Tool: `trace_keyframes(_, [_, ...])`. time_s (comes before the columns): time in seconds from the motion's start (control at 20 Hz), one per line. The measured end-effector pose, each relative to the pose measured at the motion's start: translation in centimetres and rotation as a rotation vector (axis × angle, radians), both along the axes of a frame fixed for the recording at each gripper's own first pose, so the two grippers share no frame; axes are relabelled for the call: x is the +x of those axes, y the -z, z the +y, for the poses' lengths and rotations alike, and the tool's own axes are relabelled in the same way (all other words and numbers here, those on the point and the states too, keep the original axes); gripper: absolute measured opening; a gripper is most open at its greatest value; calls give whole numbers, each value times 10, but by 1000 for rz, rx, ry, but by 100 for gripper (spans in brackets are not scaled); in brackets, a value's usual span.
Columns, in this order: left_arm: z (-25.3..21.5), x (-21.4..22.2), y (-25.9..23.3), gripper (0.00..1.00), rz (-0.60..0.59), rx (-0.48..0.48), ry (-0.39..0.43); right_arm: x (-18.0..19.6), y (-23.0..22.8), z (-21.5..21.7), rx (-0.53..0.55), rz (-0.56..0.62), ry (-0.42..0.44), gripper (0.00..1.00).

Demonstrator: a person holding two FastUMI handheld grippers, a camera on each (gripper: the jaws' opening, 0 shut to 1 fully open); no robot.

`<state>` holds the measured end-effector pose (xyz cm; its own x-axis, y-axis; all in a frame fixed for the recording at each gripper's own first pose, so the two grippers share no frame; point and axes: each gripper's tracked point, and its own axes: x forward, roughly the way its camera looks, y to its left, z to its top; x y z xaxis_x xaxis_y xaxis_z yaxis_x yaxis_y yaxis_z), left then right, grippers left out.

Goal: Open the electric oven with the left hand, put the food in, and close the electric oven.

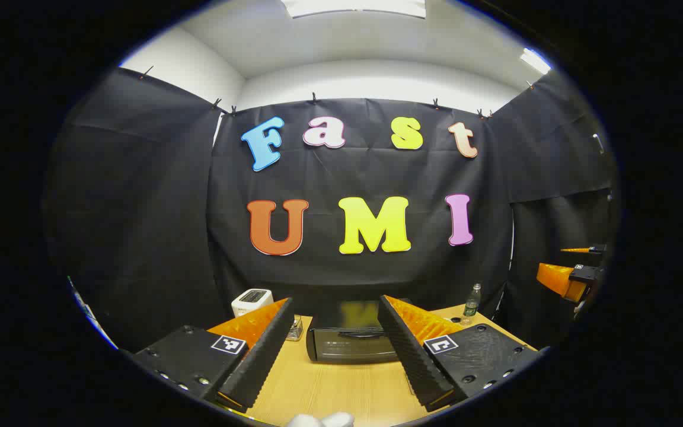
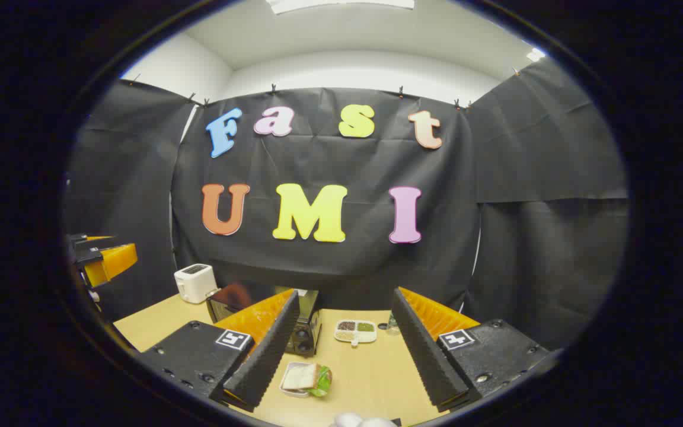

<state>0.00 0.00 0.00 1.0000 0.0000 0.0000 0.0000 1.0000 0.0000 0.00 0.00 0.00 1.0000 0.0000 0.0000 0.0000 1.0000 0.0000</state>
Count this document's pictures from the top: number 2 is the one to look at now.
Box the white divided dish with grains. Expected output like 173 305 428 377
334 320 378 346

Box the white rectangular tray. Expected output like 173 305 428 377
279 362 320 399

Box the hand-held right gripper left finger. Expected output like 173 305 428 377
139 289 301 413

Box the ceiling light panel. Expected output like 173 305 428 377
269 0 415 14

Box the black electric oven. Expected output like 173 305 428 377
206 283 323 356

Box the bread and lettuce sandwich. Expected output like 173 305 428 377
282 364 333 397

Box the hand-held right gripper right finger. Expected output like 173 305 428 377
391 287 551 413

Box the white toaster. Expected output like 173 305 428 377
174 263 219 304

